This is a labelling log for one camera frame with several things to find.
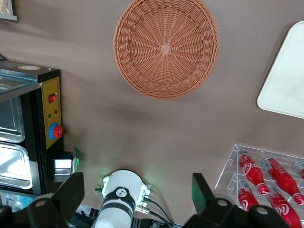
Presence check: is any clear acrylic bottle rack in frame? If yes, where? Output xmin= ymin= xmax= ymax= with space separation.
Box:
xmin=214 ymin=143 xmax=304 ymax=228

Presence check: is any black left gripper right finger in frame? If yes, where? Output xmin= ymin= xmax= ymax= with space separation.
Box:
xmin=184 ymin=172 xmax=238 ymax=228

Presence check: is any white rectangular snack tray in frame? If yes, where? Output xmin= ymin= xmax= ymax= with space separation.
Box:
xmin=0 ymin=0 xmax=19 ymax=22

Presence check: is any black left base cable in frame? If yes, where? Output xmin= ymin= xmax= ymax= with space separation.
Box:
xmin=133 ymin=196 xmax=176 ymax=228

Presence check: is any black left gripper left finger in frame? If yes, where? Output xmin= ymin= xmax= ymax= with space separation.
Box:
xmin=27 ymin=172 xmax=86 ymax=228

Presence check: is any round brown wicker basket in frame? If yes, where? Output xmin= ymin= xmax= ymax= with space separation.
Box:
xmin=113 ymin=0 xmax=220 ymax=101

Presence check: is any red cola bottle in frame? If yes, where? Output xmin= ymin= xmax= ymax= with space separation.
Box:
xmin=264 ymin=184 xmax=303 ymax=228
xmin=292 ymin=160 xmax=304 ymax=180
xmin=261 ymin=156 xmax=304 ymax=207
xmin=237 ymin=180 xmax=260 ymax=212
xmin=237 ymin=149 xmax=271 ymax=197

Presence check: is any clear puffed snack bag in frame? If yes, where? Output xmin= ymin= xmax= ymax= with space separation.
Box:
xmin=0 ymin=0 xmax=14 ymax=16

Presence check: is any cream plastic tray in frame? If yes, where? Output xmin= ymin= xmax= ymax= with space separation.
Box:
xmin=256 ymin=20 xmax=304 ymax=120

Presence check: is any black glass food warmer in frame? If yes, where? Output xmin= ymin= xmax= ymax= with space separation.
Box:
xmin=0 ymin=60 xmax=65 ymax=214

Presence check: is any steel warmer pan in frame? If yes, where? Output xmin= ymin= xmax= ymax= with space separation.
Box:
xmin=0 ymin=95 xmax=26 ymax=144
xmin=0 ymin=142 xmax=33 ymax=190

